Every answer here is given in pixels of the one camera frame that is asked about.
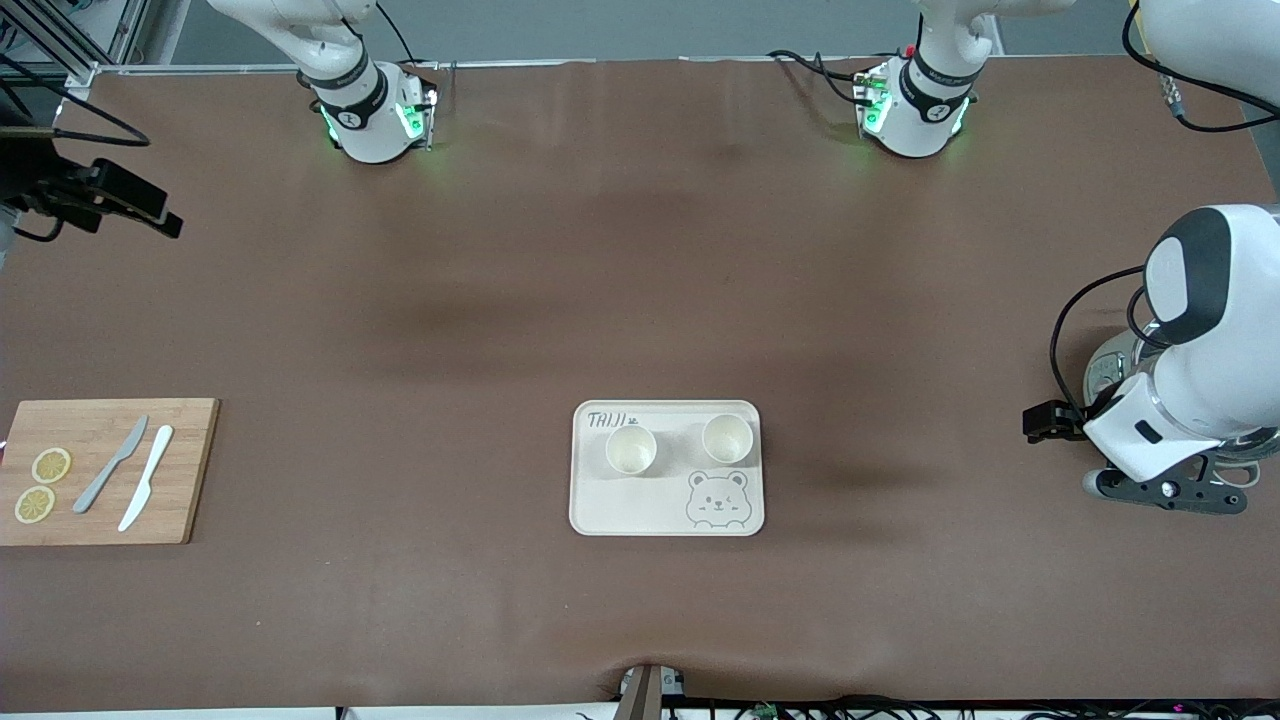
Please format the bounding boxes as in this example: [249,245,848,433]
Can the white plastic cup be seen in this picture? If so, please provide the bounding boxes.
[605,424,659,475]
[701,413,754,464]

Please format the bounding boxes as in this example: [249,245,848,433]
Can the cream tray with bear print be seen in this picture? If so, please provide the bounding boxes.
[569,399,766,538]

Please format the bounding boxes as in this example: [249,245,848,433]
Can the grey electric cooking pot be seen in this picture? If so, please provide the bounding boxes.
[1083,330,1280,491]

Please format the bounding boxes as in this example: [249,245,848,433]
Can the glass pot lid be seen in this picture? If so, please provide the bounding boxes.
[1108,333,1280,468]

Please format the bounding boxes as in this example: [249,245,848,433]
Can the grey plastic knife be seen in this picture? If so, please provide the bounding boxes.
[72,414,150,515]

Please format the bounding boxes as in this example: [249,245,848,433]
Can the white plastic knife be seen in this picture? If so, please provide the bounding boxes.
[117,424,175,533]

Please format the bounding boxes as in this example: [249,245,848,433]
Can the bamboo cutting board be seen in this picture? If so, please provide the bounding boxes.
[0,398,221,547]

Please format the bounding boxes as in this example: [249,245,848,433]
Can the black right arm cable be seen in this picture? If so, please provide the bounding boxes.
[0,55,151,241]

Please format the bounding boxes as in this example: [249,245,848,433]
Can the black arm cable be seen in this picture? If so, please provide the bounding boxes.
[0,55,151,241]
[1048,0,1280,421]

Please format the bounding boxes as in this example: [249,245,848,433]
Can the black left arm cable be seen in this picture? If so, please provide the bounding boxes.
[1048,0,1280,421]

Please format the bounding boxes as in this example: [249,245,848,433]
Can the silver table edge rail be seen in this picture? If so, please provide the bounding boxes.
[62,58,601,106]

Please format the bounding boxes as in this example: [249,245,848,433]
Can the aluminium frame structure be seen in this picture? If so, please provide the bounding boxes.
[0,0,191,101]

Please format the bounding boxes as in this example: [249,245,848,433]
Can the black right base cable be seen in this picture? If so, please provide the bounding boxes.
[375,0,419,66]

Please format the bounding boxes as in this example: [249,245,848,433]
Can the black left base cables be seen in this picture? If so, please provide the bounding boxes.
[767,48,873,109]

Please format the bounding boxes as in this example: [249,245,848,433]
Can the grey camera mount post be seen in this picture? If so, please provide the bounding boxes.
[612,662,689,720]

